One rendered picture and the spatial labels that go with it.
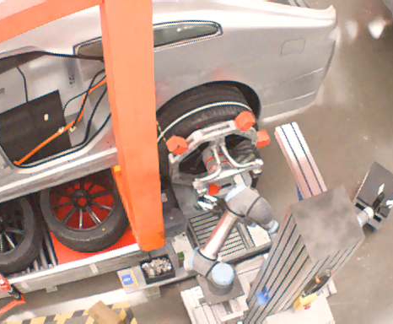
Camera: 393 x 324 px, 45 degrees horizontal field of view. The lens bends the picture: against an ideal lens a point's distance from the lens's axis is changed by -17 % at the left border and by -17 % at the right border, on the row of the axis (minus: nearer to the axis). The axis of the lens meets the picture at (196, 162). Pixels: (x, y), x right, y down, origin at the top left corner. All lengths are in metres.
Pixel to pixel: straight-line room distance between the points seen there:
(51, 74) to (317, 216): 2.43
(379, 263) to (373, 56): 2.32
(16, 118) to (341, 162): 2.69
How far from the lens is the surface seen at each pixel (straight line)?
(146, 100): 2.13
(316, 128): 4.65
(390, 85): 5.31
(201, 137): 3.11
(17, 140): 3.68
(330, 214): 1.95
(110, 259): 3.63
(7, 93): 3.84
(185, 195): 3.94
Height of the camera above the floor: 3.73
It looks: 60 degrees down
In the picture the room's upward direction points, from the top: 3 degrees clockwise
